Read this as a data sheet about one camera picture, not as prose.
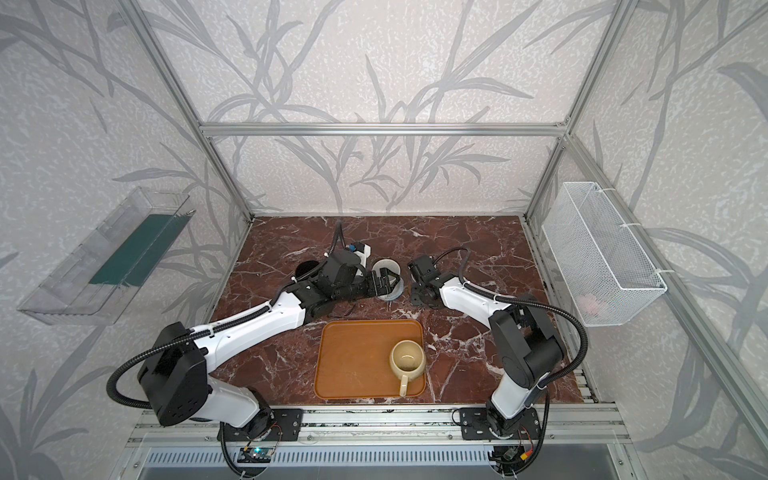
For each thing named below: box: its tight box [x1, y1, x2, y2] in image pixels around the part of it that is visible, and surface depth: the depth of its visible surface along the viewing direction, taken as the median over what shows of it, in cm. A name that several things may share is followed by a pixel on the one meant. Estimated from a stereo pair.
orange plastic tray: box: [314, 320, 426, 399], surface depth 86 cm
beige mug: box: [389, 339, 427, 397], surface depth 79 cm
